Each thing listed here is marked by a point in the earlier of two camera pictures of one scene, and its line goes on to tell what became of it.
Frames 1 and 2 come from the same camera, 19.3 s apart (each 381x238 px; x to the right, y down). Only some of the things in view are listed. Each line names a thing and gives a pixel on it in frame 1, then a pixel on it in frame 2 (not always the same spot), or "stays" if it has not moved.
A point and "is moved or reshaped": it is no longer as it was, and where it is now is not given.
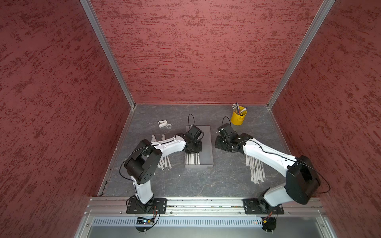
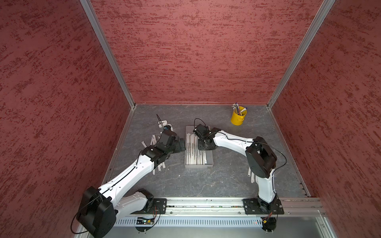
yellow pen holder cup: x=237 y=119 stays
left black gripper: x=199 y=149 → x=177 y=148
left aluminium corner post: x=108 y=47 stays
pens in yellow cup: x=236 y=108 stays
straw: x=196 y=158 is moved or reshaped
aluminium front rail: x=205 y=206 stays
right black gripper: x=217 y=144 → x=200 y=146
